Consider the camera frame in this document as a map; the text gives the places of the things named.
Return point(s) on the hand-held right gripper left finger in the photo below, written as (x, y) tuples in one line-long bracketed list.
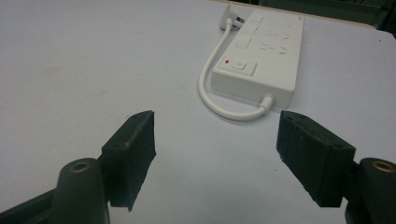
[(129, 158)]

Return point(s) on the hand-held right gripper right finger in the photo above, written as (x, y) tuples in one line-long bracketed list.
[(314, 158)]

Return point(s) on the white power strip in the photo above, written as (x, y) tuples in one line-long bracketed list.
[(261, 59)]

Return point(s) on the white power plug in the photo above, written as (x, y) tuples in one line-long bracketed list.
[(230, 16)]

